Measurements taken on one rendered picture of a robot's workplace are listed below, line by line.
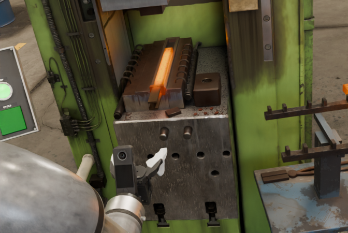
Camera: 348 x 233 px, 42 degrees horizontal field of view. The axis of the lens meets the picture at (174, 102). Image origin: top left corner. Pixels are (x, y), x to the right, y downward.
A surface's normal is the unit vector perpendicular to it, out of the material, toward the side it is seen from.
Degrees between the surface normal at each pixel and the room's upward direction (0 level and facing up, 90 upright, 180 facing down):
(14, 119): 60
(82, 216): 71
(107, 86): 90
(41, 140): 0
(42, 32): 90
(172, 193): 90
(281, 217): 0
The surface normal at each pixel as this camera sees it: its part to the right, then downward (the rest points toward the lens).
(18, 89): 0.20, -0.05
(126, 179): -0.12, 0.03
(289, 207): -0.14, -0.86
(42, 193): 0.52, -0.43
